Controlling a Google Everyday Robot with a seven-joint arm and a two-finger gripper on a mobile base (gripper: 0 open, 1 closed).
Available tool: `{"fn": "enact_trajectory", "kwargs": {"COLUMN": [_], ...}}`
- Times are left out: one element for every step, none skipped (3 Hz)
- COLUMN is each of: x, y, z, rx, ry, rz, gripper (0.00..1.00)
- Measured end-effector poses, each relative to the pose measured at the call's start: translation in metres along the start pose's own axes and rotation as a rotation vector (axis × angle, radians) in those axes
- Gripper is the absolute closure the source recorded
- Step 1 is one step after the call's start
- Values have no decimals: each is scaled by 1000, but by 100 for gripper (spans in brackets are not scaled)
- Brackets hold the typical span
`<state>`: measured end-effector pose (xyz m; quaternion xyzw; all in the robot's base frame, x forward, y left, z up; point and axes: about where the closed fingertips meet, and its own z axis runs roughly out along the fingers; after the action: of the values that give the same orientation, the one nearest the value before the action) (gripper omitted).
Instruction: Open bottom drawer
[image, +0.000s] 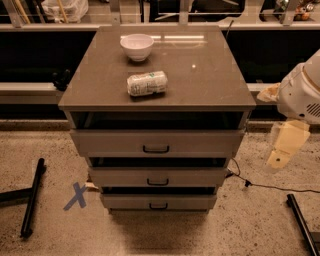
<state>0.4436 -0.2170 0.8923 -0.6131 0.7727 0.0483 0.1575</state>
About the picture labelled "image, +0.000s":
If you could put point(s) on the black stand leg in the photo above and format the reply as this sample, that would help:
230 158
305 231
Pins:
30 194
312 239

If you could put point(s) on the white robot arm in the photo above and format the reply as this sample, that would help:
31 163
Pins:
297 97

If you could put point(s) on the grey drawer cabinet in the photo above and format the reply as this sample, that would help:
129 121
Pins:
205 92

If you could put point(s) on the crushed white can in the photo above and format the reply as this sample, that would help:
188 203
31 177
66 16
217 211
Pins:
147 83

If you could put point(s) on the black stand leg right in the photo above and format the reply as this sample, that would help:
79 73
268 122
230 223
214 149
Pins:
312 239

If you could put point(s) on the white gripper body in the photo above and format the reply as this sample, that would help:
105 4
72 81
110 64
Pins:
297 96

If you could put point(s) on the black clamp on rail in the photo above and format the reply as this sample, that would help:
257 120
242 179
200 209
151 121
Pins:
61 80

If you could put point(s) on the white bowl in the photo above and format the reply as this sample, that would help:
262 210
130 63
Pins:
137 46

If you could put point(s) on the blue tape cross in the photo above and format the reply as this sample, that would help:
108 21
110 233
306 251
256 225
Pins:
78 197

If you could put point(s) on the white plastic bag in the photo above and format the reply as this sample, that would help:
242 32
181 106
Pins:
65 11

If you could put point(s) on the black stand leg left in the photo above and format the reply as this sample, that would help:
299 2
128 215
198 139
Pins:
30 194

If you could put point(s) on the grey drawer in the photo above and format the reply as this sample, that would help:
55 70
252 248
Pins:
159 202
157 177
152 143

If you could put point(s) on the metal railing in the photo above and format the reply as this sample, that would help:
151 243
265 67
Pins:
257 14

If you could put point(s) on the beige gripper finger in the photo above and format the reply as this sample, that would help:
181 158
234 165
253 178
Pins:
269 94
286 139

